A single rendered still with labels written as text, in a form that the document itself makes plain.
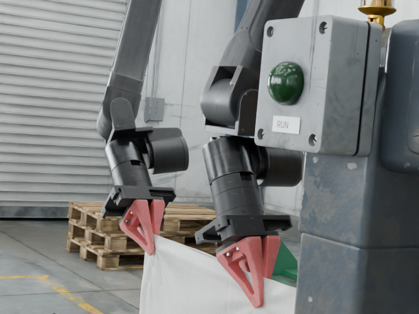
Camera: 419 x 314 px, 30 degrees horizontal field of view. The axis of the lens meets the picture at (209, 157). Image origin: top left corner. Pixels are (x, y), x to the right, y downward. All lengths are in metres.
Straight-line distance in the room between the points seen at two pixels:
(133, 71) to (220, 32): 8.15
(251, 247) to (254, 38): 0.25
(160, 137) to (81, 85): 7.29
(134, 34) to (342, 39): 0.84
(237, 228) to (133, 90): 0.45
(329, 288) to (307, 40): 0.18
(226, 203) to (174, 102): 8.19
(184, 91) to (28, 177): 2.10
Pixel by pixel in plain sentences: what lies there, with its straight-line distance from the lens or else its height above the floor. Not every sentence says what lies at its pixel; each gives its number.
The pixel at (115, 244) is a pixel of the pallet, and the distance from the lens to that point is 6.11.
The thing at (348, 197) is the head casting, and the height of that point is 1.21.
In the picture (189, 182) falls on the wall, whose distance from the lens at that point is 9.28.
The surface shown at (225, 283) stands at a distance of 0.96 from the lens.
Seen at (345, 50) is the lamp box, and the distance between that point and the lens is 0.52.
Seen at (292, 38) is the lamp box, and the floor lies 1.32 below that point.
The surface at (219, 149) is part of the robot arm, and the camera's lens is 0.93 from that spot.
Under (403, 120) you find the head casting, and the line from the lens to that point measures 0.53.
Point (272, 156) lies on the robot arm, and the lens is 0.96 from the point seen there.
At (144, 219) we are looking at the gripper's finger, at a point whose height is 1.10.
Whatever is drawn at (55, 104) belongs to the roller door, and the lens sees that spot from 8.43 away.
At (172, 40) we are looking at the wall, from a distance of 9.09.
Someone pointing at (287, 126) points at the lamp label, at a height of 1.26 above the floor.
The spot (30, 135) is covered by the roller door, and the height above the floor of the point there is 0.89.
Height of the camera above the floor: 1.26
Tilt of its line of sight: 3 degrees down
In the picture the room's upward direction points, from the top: 5 degrees clockwise
